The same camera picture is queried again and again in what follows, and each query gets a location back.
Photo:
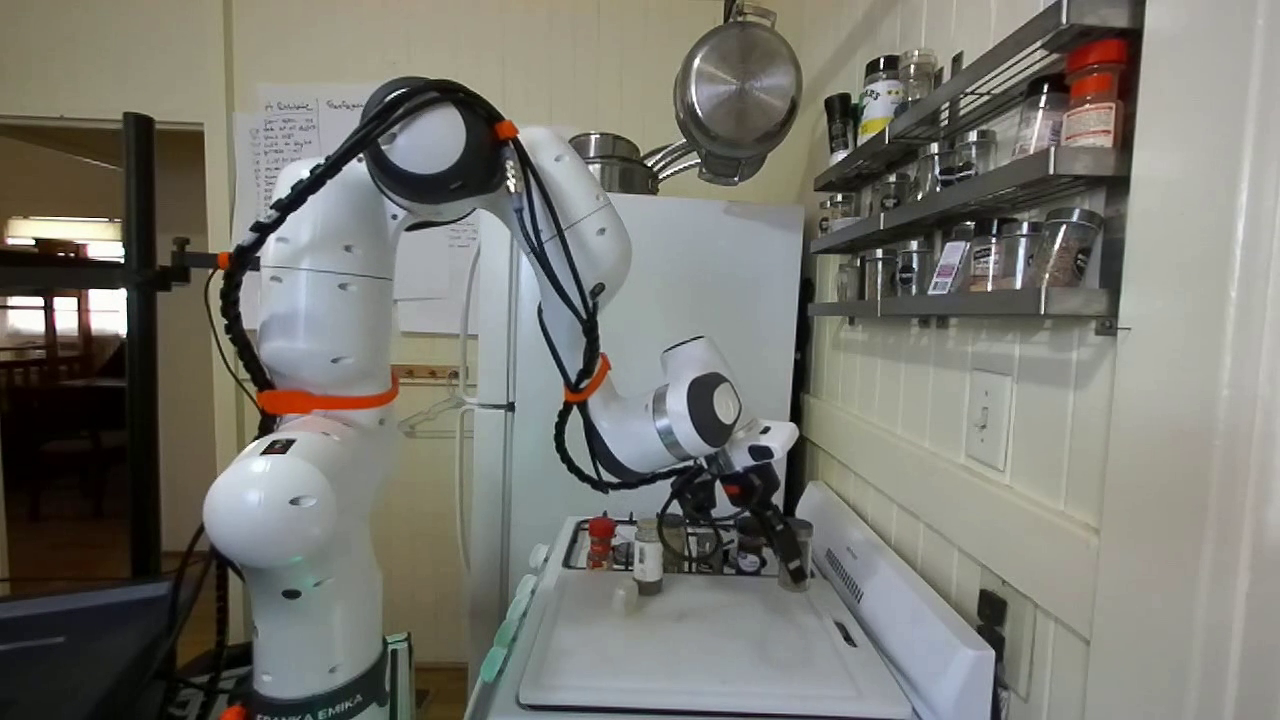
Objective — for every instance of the steel hanging pan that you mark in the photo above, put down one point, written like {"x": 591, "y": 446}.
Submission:
{"x": 738, "y": 86}

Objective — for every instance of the thin steel shaker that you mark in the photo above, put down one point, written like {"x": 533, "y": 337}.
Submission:
{"x": 957, "y": 81}

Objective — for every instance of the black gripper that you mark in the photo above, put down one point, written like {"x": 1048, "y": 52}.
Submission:
{"x": 751, "y": 491}

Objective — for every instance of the white gas stove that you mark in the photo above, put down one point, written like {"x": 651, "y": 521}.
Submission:
{"x": 906, "y": 624}

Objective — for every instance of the black wall plug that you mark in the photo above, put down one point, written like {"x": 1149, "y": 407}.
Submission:
{"x": 995, "y": 621}

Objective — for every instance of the white wall outlet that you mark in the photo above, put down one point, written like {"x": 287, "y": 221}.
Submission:
{"x": 991, "y": 420}

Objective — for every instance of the dark sauce bottle black cap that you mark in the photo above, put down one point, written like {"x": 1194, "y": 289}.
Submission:
{"x": 838, "y": 120}

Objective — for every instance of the yellow spice bottle grey lid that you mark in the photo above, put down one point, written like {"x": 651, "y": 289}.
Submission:
{"x": 674, "y": 546}

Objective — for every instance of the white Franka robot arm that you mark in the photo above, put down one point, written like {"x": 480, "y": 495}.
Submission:
{"x": 293, "y": 534}

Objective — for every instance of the steel wall spice rack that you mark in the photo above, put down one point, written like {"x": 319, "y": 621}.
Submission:
{"x": 961, "y": 304}

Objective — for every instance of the wooden wall rail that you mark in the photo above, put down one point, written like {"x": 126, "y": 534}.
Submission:
{"x": 429, "y": 373}

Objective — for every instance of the white refrigerator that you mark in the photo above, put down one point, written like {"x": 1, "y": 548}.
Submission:
{"x": 720, "y": 293}

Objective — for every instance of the black stand pole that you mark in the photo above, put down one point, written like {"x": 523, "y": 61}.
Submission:
{"x": 141, "y": 441}

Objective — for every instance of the black horizontal bar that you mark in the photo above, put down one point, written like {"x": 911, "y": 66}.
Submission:
{"x": 81, "y": 270}

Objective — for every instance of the large jar white label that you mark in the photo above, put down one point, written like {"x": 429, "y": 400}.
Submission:
{"x": 881, "y": 99}

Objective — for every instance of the black lid spice bottle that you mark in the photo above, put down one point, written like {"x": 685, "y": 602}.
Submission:
{"x": 751, "y": 561}

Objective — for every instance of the white stove cover board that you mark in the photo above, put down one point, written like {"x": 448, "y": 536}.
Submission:
{"x": 705, "y": 652}

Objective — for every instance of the red spice jar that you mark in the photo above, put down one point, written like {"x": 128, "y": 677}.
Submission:
{"x": 1099, "y": 93}

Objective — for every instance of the small red bottle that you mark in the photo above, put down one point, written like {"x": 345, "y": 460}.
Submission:
{"x": 603, "y": 536}

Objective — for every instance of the beige lid spice bottle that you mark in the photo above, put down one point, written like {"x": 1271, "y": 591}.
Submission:
{"x": 651, "y": 559}

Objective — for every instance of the dark laptop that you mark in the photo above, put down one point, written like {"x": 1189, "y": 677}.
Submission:
{"x": 81, "y": 652}

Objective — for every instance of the white label spice jar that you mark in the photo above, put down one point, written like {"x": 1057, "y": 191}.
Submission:
{"x": 951, "y": 267}

